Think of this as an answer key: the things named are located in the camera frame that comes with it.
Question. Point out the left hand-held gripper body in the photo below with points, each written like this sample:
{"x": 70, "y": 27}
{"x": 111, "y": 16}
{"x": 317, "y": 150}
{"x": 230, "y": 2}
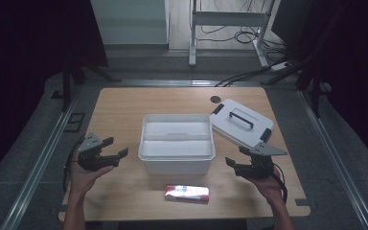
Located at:
{"x": 91, "y": 158}

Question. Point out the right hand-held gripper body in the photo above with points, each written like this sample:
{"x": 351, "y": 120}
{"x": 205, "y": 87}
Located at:
{"x": 258, "y": 167}

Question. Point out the red and white packet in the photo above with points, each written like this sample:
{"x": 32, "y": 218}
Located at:
{"x": 187, "y": 193}

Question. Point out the white plastic storage box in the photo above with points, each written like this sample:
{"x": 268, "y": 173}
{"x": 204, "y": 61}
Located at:
{"x": 175, "y": 166}

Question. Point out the white plastic tray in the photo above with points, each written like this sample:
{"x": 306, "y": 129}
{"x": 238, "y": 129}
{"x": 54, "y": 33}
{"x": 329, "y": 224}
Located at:
{"x": 175, "y": 140}

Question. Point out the person's left hand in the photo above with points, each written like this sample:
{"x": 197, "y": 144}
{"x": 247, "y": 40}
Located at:
{"x": 81, "y": 180}

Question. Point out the person's right hand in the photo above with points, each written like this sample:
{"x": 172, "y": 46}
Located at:
{"x": 271, "y": 188}

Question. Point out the black round table grommet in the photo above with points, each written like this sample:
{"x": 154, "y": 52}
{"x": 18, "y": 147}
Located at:
{"x": 215, "y": 99}

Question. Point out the black tripod stand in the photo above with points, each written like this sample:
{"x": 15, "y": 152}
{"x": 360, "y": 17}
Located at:
{"x": 66, "y": 86}

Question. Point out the black stand with slanted legs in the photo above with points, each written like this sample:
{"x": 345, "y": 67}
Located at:
{"x": 314, "y": 92}

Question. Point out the white power strip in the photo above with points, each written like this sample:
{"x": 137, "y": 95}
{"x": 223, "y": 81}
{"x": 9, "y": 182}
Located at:
{"x": 279, "y": 66}

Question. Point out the white cabinet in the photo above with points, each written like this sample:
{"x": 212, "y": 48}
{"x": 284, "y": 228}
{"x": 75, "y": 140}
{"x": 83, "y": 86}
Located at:
{"x": 131, "y": 22}

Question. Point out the dark monitor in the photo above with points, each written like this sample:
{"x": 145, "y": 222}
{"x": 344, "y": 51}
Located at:
{"x": 289, "y": 22}

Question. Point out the black floor outlet frame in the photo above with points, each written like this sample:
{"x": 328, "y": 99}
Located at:
{"x": 75, "y": 122}

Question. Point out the white metal stand frame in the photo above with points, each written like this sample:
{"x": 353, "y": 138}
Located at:
{"x": 228, "y": 18}

